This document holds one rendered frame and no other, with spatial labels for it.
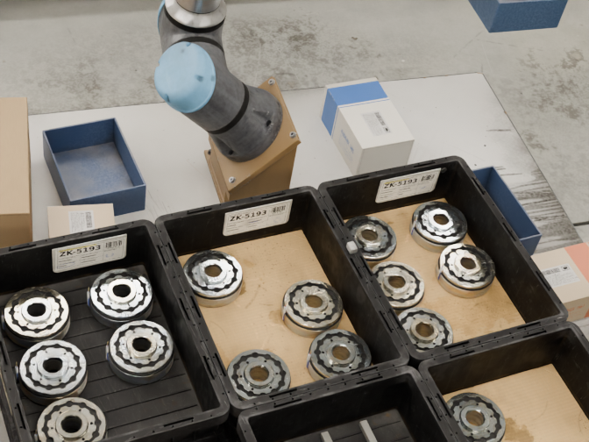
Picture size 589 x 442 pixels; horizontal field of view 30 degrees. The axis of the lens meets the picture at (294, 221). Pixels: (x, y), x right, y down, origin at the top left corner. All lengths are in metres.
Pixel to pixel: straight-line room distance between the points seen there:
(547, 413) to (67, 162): 1.06
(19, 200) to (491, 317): 0.85
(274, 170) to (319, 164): 0.22
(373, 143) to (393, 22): 1.70
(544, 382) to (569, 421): 0.08
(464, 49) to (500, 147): 1.44
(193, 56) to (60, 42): 1.69
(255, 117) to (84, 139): 0.39
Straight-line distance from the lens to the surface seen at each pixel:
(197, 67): 1.99
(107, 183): 2.22
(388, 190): 2.03
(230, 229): 1.93
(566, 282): 2.14
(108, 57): 3.61
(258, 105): 2.09
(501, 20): 2.14
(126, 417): 1.74
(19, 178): 2.02
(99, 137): 2.28
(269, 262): 1.94
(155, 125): 2.35
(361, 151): 2.24
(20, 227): 1.99
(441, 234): 2.02
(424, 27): 3.94
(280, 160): 2.10
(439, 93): 2.56
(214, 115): 2.03
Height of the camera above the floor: 2.31
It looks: 47 degrees down
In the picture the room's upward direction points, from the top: 11 degrees clockwise
